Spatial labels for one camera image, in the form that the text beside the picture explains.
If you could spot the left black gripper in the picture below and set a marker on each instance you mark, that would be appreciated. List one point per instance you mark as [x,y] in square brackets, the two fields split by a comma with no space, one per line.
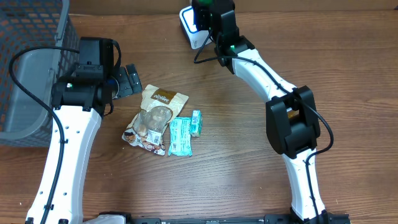
[124,88]

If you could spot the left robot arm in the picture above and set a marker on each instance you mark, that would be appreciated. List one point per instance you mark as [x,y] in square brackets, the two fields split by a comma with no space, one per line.
[79,99]

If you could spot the white barcode scanner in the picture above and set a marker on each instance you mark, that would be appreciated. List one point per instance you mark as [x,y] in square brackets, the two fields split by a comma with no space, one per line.
[195,38]

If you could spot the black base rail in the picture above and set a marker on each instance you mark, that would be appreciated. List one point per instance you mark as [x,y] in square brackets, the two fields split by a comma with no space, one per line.
[211,221]

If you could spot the Kleenex pocket tissue pack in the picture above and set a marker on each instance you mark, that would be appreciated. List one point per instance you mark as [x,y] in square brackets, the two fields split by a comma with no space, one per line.
[196,123]

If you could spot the mint green wipes pack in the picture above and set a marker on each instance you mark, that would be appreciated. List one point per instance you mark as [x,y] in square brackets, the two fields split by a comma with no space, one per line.
[180,138]

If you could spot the brown white snack bag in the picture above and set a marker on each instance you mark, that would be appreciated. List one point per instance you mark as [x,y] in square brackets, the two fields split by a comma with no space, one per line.
[159,107]

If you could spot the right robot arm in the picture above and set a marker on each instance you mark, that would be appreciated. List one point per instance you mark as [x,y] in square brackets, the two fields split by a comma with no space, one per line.
[292,122]

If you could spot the yellow dish soap bottle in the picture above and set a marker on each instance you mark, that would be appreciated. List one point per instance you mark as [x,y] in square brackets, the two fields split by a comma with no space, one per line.
[293,114]

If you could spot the green lid seasoning jar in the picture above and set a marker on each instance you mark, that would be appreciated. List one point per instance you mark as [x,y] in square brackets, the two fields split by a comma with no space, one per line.
[205,2]

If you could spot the grey plastic shopping basket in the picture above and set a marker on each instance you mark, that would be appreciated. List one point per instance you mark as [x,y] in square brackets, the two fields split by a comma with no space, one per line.
[45,29]

